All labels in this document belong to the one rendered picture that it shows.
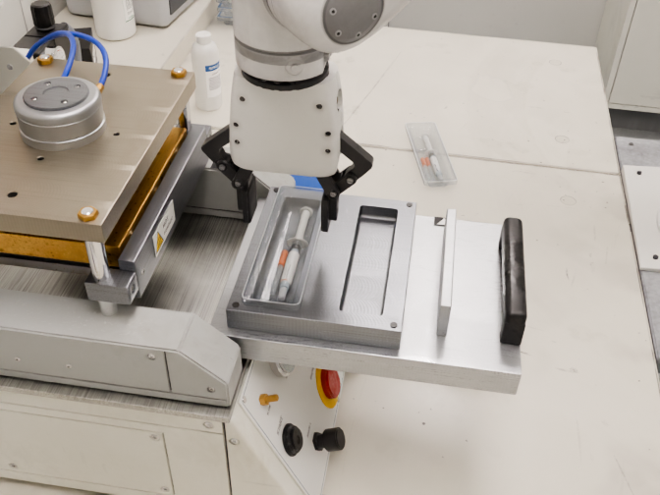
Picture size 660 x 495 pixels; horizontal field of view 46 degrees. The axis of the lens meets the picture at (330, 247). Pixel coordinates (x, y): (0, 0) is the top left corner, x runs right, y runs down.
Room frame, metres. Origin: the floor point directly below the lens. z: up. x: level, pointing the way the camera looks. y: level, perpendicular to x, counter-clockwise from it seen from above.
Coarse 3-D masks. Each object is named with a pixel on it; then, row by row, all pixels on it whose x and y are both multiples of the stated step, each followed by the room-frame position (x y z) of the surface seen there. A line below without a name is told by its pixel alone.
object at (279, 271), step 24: (288, 192) 0.69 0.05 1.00; (312, 192) 0.69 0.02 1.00; (288, 216) 0.65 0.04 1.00; (312, 216) 0.65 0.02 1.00; (264, 240) 0.61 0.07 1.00; (288, 240) 0.61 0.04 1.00; (312, 240) 0.61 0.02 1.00; (264, 264) 0.57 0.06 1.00; (288, 264) 0.57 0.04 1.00; (264, 288) 0.54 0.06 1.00; (288, 288) 0.54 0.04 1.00
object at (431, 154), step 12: (420, 132) 1.20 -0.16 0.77; (432, 132) 1.20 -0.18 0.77; (420, 144) 1.16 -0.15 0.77; (432, 144) 1.16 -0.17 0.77; (420, 156) 1.12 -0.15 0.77; (432, 156) 1.13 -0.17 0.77; (444, 156) 1.13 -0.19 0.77; (432, 168) 1.09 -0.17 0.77; (444, 168) 1.09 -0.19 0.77; (432, 180) 1.06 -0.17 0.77; (444, 180) 1.06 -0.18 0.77
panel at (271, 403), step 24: (264, 384) 0.51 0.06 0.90; (288, 384) 0.54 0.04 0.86; (312, 384) 0.58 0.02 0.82; (264, 408) 0.49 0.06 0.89; (288, 408) 0.52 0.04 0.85; (312, 408) 0.56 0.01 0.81; (336, 408) 0.59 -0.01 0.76; (264, 432) 0.47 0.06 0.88; (312, 432) 0.53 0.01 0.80; (288, 456) 0.47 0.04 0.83; (312, 456) 0.51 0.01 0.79; (312, 480) 0.48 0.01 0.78
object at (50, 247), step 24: (168, 144) 0.70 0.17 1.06; (168, 168) 0.67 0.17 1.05; (144, 192) 0.61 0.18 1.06; (0, 240) 0.55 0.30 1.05; (24, 240) 0.54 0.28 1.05; (48, 240) 0.54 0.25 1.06; (72, 240) 0.54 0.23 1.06; (120, 240) 0.54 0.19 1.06; (24, 264) 0.54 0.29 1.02; (48, 264) 0.54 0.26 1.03; (72, 264) 0.54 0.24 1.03
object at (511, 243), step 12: (504, 228) 0.64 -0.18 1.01; (516, 228) 0.64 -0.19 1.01; (504, 240) 0.62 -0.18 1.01; (516, 240) 0.62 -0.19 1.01; (504, 252) 0.60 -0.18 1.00; (516, 252) 0.60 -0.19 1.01; (504, 264) 0.58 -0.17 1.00; (516, 264) 0.58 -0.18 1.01; (504, 276) 0.57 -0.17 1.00; (516, 276) 0.56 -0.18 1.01; (504, 288) 0.55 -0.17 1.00; (516, 288) 0.54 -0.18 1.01; (504, 300) 0.54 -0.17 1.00; (516, 300) 0.53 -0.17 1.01; (504, 312) 0.52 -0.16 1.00; (516, 312) 0.51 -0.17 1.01; (504, 324) 0.51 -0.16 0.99; (516, 324) 0.51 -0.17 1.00; (504, 336) 0.51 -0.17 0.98; (516, 336) 0.51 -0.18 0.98
